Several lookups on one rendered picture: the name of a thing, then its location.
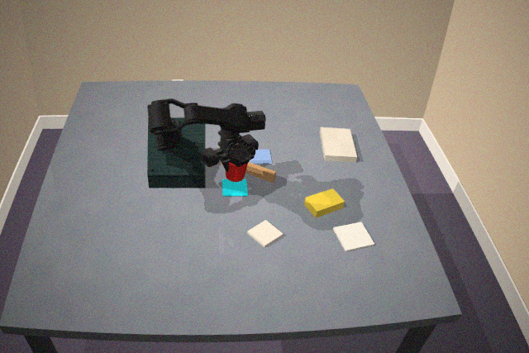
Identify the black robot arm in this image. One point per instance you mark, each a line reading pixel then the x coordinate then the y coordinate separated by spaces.
pixel 232 119

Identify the red cup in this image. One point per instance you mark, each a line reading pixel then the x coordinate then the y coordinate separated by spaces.
pixel 236 174

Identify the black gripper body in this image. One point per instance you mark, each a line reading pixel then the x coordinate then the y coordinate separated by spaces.
pixel 211 157

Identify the yellow block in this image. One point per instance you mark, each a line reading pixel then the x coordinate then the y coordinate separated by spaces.
pixel 323 203

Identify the wooden rectangular block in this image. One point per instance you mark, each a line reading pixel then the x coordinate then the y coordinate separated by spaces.
pixel 260 172

